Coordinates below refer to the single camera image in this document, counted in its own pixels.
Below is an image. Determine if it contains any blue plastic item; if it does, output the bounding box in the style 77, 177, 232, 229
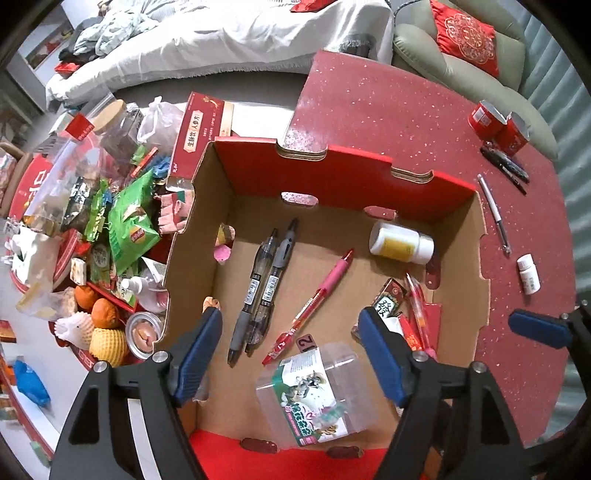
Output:
13, 359, 51, 408

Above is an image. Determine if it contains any grey green clothes pile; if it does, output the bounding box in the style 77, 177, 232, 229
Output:
74, 9, 158, 56

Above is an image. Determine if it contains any red card pack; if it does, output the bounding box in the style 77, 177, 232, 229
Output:
396, 302, 444, 357
372, 277, 410, 319

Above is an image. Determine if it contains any grey black gel pen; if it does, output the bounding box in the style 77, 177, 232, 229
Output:
245, 218, 299, 356
227, 228, 279, 366

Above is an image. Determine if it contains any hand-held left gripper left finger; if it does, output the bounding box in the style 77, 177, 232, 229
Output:
48, 307, 225, 480

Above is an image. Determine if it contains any pink snack packet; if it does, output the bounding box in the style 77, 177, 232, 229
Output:
157, 189, 197, 234

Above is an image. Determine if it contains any pink gel pen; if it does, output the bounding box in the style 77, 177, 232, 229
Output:
262, 249, 355, 366

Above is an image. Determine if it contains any red paper tag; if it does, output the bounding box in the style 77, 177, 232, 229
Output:
65, 114, 95, 141

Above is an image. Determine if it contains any yellow foam net fruit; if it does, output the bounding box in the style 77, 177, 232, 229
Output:
89, 327, 130, 366

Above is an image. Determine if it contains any red gold carton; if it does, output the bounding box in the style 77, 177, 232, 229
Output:
167, 91, 235, 192

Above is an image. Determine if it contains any white spray bottle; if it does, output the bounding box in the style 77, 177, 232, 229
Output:
117, 274, 167, 299

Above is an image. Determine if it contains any red cardboard box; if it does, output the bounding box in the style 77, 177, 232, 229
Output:
157, 138, 491, 480

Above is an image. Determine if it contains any white foam net fruit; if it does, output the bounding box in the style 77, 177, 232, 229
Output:
54, 311, 95, 350

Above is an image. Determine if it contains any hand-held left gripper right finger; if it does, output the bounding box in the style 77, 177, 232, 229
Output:
358, 307, 527, 480

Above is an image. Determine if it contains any silver pen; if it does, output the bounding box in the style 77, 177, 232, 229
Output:
477, 174, 512, 255

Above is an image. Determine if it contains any small white pill bottle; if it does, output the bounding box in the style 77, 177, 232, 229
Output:
516, 254, 542, 295

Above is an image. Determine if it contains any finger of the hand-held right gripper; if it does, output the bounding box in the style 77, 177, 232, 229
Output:
508, 305, 591, 352

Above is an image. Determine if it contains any green chip bag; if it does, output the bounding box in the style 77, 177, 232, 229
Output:
108, 171, 162, 278

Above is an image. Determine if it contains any clear plastic labelled container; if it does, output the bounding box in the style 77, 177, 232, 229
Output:
255, 342, 377, 448

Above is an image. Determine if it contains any red tin can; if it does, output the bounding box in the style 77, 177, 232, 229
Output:
498, 111, 531, 156
468, 99, 507, 140

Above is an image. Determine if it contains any beige sofa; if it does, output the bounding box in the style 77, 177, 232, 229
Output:
392, 0, 559, 160

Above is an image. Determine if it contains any glass jar cork lid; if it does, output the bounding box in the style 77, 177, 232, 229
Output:
90, 99, 140, 158

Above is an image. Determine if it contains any red patterned cushion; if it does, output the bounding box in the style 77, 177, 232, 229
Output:
429, 0, 502, 78

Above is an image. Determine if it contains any white bottle yellow label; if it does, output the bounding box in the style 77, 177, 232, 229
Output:
368, 220, 435, 265

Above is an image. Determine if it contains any open tin can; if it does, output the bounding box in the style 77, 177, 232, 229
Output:
124, 311, 166, 359

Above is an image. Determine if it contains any clear plastic bag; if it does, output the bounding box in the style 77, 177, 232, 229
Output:
137, 96, 185, 144

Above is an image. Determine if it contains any white bed with clothes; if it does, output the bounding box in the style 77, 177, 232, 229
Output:
45, 0, 393, 110

